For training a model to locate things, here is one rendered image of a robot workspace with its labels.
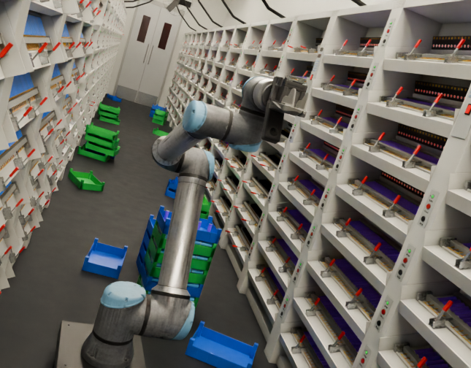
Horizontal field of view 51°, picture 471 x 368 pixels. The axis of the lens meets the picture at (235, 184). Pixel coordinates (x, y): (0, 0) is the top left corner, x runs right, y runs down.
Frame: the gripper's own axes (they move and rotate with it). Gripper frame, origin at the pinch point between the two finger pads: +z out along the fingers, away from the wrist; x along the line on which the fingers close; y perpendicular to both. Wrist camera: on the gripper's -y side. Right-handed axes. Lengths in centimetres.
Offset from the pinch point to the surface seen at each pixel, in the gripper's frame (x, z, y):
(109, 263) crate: -12, -165, -117
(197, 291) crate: 32, -126, -107
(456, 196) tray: 61, -11, -9
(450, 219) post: 67, -15, -17
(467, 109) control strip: 61, -20, 16
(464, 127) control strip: 61, -19, 11
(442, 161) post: 62, -23, -1
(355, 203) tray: 65, -65, -29
